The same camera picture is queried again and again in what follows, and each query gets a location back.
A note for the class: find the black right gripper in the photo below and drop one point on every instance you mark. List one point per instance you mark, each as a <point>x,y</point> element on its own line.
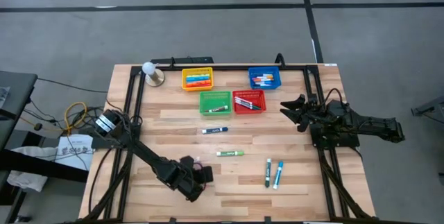
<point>314,113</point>

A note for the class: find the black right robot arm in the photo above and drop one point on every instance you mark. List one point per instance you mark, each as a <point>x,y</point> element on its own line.
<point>364,127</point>

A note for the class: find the yellow-green Sharpie highlighter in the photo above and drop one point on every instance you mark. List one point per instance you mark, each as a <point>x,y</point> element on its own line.
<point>197,76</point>

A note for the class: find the black curved corner bracket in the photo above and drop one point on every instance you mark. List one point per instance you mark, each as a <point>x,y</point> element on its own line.
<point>172,61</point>
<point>279,59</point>

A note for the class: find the purple cap white marker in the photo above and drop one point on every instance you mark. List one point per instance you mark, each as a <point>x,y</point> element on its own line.
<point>260,85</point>

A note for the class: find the blue cap white marker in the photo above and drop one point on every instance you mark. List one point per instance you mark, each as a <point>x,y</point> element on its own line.
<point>258,82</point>

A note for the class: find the dark green Expo marker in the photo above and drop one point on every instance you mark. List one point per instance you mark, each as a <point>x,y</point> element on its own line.
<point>267,172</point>

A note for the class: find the thin green cap marker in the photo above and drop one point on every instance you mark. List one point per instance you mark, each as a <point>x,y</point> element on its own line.
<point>255,107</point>

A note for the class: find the green plastic basket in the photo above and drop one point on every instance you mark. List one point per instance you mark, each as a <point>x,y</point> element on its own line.
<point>215,101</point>

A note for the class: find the black desk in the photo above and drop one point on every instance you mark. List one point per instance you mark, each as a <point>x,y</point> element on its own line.
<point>14,95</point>

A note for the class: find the blue Expo marker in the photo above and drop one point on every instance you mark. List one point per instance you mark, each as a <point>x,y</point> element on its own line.
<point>215,130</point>

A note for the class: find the red plastic basket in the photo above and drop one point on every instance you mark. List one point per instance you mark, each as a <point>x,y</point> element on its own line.
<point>260,95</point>

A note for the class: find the light green Expo marker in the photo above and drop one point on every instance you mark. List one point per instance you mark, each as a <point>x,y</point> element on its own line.
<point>230,153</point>

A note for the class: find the orange cap white marker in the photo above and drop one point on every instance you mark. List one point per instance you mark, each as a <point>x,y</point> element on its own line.
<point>266,76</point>
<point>260,78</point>

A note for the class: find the orange Sharpie highlighter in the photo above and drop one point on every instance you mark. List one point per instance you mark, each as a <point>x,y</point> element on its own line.
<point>197,82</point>

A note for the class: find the yellow plastic basket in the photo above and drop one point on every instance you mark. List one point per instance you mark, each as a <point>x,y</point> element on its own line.
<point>185,78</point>

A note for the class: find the white bulb brass lamp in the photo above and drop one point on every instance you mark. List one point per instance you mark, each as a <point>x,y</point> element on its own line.
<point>152,73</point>

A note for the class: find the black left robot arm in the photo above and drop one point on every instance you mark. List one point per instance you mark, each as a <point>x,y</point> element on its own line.
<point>145,154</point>

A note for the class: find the turquoise Sharpie highlighter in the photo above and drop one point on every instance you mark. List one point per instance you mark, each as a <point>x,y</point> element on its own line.
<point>277,175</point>
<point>197,78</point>

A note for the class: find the grey metal stand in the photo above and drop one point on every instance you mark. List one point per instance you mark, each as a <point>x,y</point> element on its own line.
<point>430,107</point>

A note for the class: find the white cloth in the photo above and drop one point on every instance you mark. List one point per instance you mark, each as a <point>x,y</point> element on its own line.
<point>26,179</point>

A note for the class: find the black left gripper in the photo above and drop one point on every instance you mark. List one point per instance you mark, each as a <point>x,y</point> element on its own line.
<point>194,184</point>

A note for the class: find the white printed paper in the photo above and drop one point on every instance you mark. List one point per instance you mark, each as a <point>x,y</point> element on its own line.
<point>74,149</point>

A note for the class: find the blue plastic basket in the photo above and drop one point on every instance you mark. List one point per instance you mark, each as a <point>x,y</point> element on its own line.
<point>251,73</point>

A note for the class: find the thin red cap marker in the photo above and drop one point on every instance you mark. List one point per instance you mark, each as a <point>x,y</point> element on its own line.
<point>243,99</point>

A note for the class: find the black diagonal frame strut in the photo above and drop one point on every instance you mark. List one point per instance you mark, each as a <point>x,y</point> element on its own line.
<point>347,193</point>
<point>107,189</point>

